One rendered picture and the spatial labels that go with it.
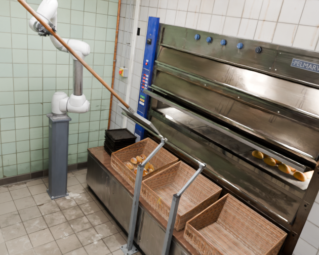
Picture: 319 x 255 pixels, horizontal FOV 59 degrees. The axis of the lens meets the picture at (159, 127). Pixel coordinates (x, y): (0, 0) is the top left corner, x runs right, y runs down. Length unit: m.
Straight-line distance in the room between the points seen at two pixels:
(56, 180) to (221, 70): 2.20
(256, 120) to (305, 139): 0.38
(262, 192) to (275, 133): 0.49
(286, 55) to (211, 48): 0.68
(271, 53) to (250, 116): 0.49
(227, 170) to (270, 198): 0.43
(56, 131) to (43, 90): 0.60
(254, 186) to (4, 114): 2.69
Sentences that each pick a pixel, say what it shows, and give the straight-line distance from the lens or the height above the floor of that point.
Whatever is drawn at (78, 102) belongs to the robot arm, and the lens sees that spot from 3.03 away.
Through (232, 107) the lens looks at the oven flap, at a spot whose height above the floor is 1.56.
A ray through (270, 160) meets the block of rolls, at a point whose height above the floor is 1.22.
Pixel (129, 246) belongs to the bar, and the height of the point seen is 0.06.
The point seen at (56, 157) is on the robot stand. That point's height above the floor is 0.55.
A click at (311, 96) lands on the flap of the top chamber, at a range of 2.08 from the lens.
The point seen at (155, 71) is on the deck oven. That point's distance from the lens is 3.11.
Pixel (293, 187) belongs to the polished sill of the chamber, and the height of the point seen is 1.18.
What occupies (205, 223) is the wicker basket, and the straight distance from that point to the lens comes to 2.51.
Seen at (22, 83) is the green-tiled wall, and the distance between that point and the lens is 3.49.
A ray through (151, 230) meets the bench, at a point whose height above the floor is 0.40.
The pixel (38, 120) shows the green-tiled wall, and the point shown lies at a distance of 3.67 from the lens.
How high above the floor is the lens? 2.15
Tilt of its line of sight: 21 degrees down
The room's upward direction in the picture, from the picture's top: 9 degrees clockwise
